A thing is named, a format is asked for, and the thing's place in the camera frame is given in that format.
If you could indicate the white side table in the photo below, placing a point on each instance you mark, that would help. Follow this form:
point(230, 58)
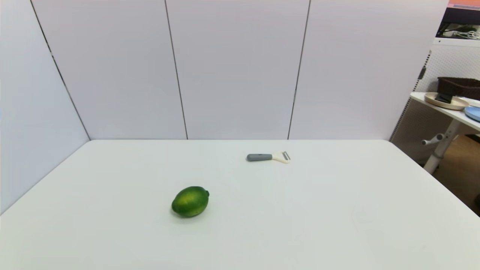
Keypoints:
point(442, 144)

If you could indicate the dark woven basket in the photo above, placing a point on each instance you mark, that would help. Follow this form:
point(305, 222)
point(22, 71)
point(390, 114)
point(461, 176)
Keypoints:
point(461, 86)

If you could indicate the green lime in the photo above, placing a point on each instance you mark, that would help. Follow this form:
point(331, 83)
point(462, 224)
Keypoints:
point(190, 201)

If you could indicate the white pegboard panel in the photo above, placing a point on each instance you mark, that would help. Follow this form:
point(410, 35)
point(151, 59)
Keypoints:
point(450, 60)

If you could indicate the beige round plate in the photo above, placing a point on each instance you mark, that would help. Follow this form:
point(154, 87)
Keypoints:
point(455, 104)

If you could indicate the light blue plate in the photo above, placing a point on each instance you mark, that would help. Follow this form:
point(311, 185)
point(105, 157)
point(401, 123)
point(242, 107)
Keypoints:
point(474, 113)

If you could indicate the small black object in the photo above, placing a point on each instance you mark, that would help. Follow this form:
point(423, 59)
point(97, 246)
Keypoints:
point(444, 98)

